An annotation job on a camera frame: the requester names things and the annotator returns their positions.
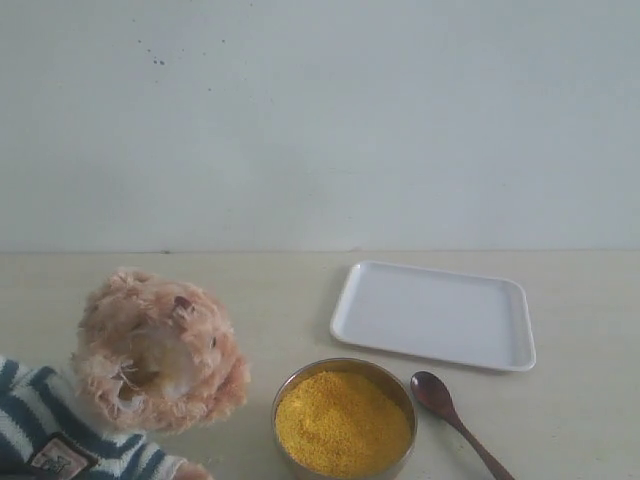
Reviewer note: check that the yellow millet grains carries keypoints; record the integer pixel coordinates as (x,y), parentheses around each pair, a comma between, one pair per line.
(341,424)

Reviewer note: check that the steel bowl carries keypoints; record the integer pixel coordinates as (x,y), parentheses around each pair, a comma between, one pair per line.
(381,377)

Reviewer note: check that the dark wooden spoon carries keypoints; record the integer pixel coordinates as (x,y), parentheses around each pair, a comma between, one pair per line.
(434,396)

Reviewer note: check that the white rectangular tray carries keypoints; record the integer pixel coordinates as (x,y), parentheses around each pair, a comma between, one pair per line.
(464,319)

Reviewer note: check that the pink plush teddy bear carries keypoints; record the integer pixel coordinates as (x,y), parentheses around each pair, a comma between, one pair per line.
(152,355)

